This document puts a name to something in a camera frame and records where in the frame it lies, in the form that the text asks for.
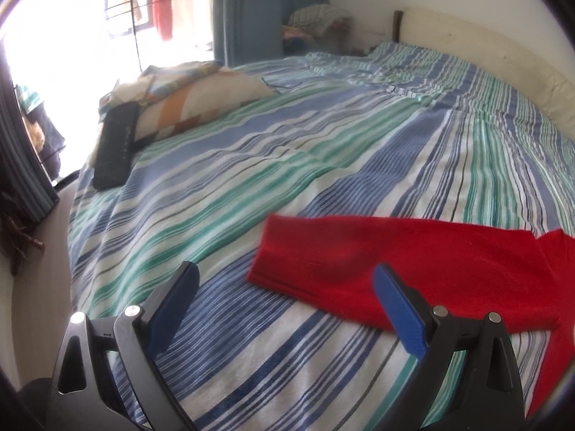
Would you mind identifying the red knit sweater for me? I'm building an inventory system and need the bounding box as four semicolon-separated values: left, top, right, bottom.
248;215;574;409

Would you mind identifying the pile of clothes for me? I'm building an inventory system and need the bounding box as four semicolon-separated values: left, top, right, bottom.
282;4;354;56

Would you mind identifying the blue green striped bedspread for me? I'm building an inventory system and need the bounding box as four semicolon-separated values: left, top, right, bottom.
68;43;574;430

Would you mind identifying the colourful patterned pillow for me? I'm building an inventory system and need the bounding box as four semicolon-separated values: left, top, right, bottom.
98;61;275;151

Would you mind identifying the cream padded headboard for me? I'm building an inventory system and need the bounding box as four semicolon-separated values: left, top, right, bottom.
392;8;574;139

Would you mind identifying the red garment hanging outside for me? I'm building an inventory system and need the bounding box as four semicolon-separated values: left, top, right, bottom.
151;0;174;41

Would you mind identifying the teal curtain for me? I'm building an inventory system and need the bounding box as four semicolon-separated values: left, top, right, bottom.
212;0;328;67

